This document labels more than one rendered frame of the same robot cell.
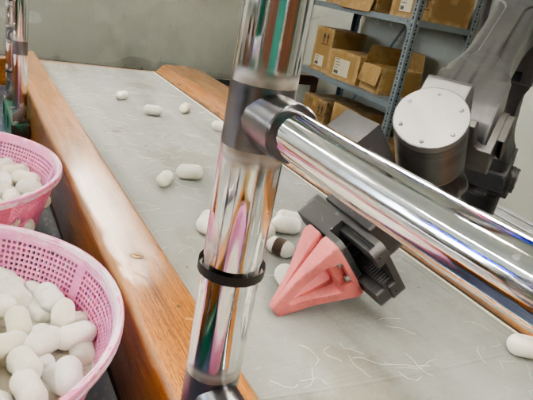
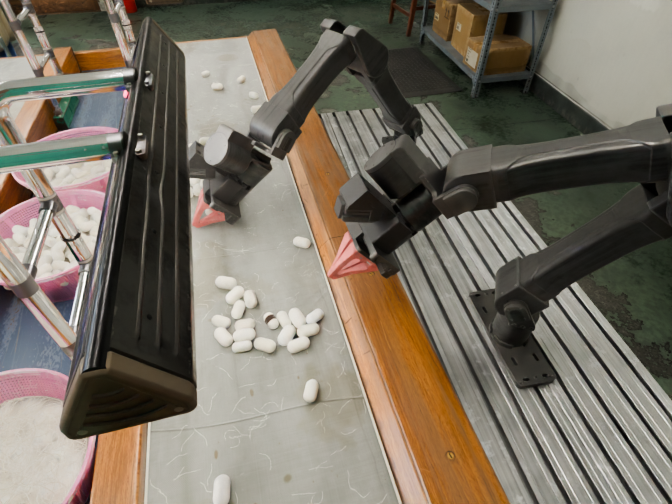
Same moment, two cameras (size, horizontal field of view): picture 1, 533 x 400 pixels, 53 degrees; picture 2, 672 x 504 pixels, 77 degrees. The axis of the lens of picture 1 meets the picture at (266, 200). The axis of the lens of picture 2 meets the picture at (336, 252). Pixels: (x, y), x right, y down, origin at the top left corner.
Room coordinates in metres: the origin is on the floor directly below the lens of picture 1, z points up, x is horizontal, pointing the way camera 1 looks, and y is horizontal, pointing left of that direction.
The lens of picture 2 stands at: (-0.13, -0.49, 1.31)
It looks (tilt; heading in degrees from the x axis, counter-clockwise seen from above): 45 degrees down; 17
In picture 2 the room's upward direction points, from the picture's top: straight up
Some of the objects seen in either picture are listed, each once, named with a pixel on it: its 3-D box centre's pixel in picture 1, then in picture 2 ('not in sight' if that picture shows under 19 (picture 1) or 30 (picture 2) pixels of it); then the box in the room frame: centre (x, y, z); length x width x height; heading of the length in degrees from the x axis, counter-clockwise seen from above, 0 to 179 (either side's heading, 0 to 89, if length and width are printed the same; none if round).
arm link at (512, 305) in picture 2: not in sight; (519, 299); (0.37, -0.65, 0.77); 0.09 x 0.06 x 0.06; 1
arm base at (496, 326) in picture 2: not in sight; (513, 322); (0.37, -0.66, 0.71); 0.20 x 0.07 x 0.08; 29
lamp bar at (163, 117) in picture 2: not in sight; (144, 138); (0.20, -0.17, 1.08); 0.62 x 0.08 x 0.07; 32
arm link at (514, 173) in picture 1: (488, 176); (405, 123); (0.89, -0.36, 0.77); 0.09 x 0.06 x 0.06; 62
